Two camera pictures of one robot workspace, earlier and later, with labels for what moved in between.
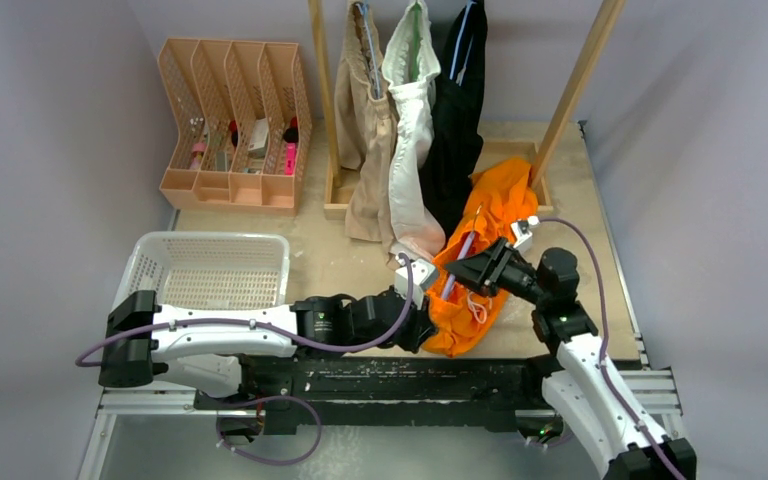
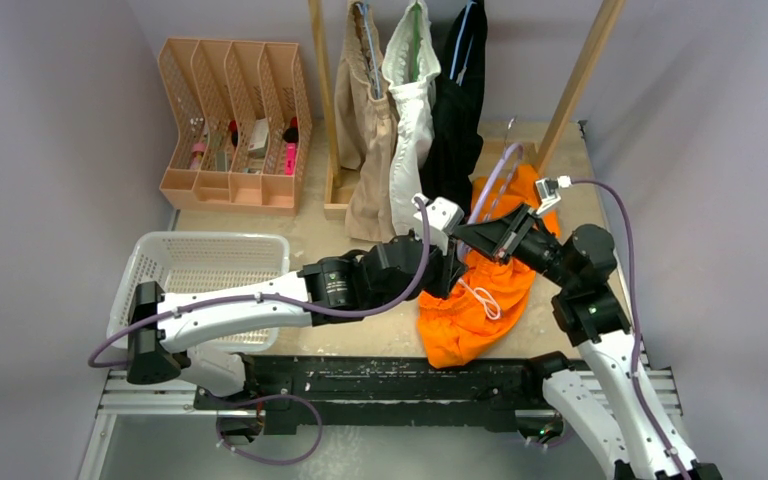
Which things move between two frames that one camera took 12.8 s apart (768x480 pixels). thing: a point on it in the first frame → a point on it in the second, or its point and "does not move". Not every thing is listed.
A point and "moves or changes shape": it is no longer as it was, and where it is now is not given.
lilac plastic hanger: [464, 250] moves or changes shape
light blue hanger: [461, 73] does not move
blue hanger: [364, 10] does not move
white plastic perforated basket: [207, 268] does not move
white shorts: [412, 62] does not move
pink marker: [290, 158] does not move
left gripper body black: [406, 337] → [437, 282]
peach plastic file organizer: [243, 120] does not move
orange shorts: [460, 306] moves or changes shape
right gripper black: [484, 271] → [497, 237]
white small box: [258, 138] does not move
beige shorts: [366, 129] does not move
